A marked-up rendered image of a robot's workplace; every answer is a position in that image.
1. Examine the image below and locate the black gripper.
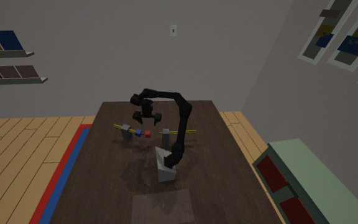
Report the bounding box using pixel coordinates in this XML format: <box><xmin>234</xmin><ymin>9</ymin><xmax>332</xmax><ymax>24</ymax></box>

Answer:
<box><xmin>132</xmin><ymin>108</ymin><xmax>162</xmax><ymax>126</ymax></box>

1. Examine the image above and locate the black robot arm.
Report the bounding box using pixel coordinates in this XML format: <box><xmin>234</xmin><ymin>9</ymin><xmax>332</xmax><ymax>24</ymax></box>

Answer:
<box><xmin>130</xmin><ymin>88</ymin><xmax>192</xmax><ymax>169</ymax></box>

